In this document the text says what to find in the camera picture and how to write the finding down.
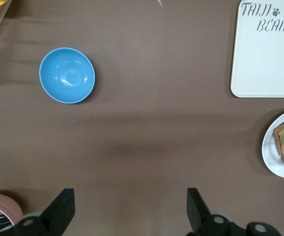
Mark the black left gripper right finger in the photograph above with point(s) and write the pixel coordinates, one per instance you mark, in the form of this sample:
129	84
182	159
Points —
195	211

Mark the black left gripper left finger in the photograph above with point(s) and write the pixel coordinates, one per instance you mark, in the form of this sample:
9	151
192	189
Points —
61	209

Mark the round white plate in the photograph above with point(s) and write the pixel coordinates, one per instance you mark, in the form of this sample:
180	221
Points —
274	162

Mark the pink bowl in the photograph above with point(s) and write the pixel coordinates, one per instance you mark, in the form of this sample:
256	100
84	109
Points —
6	206

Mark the blue bowl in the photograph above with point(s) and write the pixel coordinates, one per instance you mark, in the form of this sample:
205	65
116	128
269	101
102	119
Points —
66	75

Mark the cream bear print tray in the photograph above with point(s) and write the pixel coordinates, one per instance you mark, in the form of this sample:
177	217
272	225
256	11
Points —
267	61

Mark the small white paper scrap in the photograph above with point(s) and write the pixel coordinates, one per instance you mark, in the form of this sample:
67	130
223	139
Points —
160	3

